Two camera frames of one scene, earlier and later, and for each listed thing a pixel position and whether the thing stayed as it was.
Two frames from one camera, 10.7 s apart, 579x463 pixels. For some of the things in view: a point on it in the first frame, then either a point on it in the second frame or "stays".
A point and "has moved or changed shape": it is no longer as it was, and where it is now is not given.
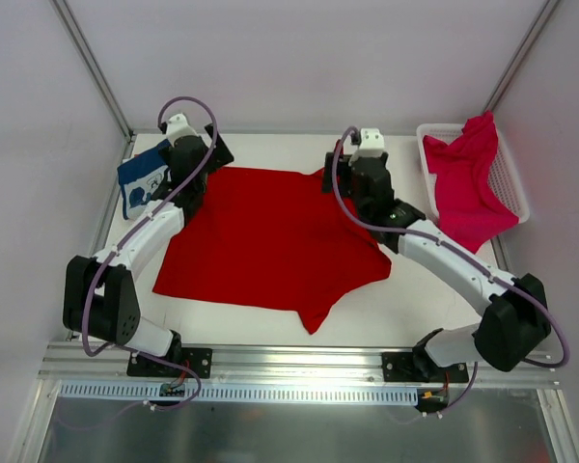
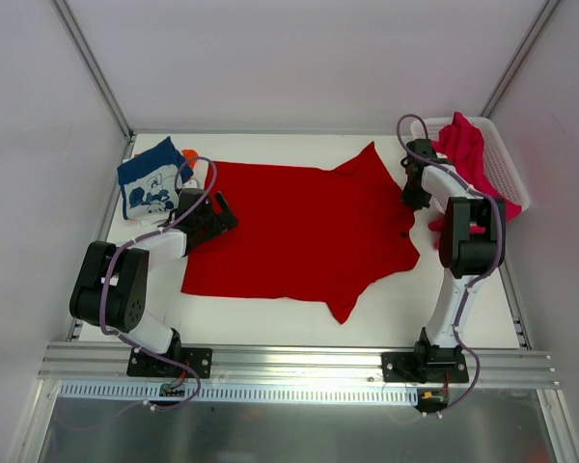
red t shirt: (269, 239) has moved or changed shape
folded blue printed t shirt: (142, 177) stays
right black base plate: (416, 367) stays
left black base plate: (200, 360) stays
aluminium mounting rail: (108, 366) stays
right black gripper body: (331, 172) -> (415, 194)
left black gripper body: (219, 149) -> (214, 215)
